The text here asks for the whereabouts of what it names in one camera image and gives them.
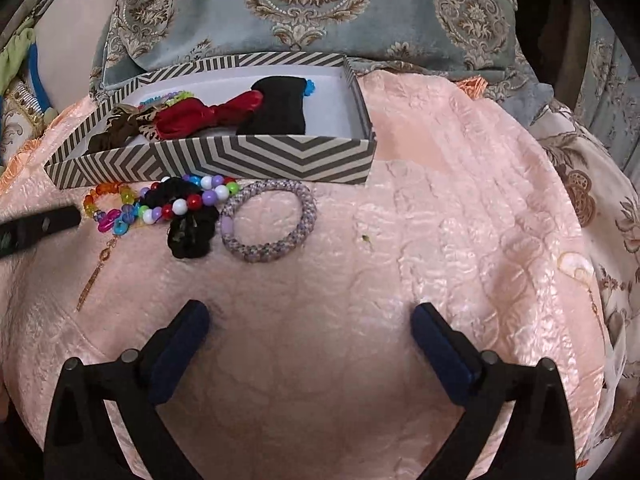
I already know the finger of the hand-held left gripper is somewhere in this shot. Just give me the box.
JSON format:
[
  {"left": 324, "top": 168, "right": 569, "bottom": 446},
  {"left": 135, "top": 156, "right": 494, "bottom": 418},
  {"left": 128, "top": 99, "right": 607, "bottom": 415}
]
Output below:
[{"left": 0, "top": 205, "right": 82, "bottom": 261}]

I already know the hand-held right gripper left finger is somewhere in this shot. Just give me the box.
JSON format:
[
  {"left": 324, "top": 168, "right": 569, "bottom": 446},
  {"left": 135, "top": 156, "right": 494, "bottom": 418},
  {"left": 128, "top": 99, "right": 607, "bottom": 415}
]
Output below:
[{"left": 44, "top": 300, "right": 210, "bottom": 480}]

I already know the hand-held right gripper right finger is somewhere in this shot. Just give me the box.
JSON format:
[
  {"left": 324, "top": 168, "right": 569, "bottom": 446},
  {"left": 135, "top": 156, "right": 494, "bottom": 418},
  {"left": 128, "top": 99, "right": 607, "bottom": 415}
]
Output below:
[{"left": 411, "top": 303, "right": 576, "bottom": 480}]

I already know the rainbow clear bead bracelet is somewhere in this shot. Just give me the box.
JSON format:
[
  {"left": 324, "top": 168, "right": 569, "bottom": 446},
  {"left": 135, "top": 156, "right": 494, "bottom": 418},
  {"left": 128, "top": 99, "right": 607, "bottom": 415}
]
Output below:
[{"left": 82, "top": 181, "right": 142, "bottom": 235}]

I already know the gold dangle pendant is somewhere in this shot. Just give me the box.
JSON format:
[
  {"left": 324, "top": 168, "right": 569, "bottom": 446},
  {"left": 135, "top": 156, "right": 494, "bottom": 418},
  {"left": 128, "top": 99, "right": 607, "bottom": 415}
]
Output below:
[{"left": 75, "top": 234, "right": 121, "bottom": 313}]

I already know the brown scrunchie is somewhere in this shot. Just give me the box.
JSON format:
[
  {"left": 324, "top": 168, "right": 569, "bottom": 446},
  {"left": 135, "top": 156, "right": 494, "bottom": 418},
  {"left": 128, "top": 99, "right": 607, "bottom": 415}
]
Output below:
[{"left": 82, "top": 105, "right": 151, "bottom": 156}]

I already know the black scrunchie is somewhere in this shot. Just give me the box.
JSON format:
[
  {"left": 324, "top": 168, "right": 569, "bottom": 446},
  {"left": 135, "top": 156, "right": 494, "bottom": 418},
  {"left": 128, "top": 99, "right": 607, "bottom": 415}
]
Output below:
[{"left": 142, "top": 177, "right": 221, "bottom": 260}]

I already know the lilac beaded bangle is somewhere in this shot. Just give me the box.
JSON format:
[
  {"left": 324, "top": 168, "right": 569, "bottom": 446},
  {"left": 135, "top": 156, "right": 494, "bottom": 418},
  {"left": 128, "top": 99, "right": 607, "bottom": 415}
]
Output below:
[{"left": 220, "top": 179, "right": 318, "bottom": 264}]

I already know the multicolour round bead bracelet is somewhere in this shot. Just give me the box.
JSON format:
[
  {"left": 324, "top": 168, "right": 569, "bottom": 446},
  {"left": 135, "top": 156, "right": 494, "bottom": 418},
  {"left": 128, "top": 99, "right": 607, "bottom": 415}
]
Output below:
[{"left": 137, "top": 174, "right": 242, "bottom": 226}]

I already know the leopard print hair bow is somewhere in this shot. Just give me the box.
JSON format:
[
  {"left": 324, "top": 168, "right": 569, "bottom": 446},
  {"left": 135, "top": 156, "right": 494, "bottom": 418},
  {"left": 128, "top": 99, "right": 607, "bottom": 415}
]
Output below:
[{"left": 120, "top": 105, "right": 167, "bottom": 142}]

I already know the red bow hair clip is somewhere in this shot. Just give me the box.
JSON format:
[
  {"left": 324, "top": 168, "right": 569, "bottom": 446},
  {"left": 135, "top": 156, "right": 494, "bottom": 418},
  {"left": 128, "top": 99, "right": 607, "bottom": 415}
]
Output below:
[{"left": 152, "top": 91, "right": 263, "bottom": 142}]

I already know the grey white striped box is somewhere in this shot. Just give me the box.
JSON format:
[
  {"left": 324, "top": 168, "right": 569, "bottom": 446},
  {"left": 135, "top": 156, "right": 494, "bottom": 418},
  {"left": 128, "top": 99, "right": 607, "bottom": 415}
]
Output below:
[{"left": 44, "top": 51, "right": 377, "bottom": 191}]

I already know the black fabric headband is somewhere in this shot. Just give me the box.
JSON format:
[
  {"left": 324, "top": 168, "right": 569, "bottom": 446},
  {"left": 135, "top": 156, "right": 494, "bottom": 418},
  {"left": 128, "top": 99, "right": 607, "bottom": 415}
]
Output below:
[{"left": 235, "top": 76, "right": 307, "bottom": 137}]

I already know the cream patterned cushion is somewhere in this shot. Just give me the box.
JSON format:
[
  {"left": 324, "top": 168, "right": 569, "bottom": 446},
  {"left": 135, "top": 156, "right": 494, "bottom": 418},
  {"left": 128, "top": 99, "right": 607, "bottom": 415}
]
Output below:
[{"left": 0, "top": 80, "right": 51, "bottom": 166}]

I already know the pink quilted bedspread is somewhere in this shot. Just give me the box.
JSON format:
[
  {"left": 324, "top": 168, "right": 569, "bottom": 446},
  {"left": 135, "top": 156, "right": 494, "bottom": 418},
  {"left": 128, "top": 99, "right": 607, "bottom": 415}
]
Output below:
[{"left": 0, "top": 70, "right": 608, "bottom": 480}]

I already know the plain cream pillow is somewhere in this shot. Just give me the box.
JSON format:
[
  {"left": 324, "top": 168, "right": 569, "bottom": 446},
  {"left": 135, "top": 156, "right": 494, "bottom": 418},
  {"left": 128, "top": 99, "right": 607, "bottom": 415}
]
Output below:
[{"left": 35, "top": 7, "right": 116, "bottom": 111}]

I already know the floral cream bedsheet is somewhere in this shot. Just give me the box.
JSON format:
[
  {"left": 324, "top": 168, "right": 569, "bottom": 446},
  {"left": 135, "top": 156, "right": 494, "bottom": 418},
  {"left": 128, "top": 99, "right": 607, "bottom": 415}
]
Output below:
[{"left": 530, "top": 100, "right": 640, "bottom": 461}]

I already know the blue damask curtain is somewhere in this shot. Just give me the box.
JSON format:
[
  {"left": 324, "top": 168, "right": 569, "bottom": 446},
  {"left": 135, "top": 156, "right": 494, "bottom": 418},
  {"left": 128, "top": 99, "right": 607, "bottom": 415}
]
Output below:
[{"left": 575, "top": 0, "right": 640, "bottom": 171}]

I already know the teal damask cushion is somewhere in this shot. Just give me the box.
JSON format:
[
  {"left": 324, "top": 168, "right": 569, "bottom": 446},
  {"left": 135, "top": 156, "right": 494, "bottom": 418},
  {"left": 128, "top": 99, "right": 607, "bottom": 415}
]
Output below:
[{"left": 90, "top": 0, "right": 556, "bottom": 106}]

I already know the green and blue fabric rope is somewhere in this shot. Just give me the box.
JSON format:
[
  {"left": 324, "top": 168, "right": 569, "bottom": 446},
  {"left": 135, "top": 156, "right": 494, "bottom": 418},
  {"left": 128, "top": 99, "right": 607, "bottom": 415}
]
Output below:
[{"left": 0, "top": 27, "right": 56, "bottom": 123}]

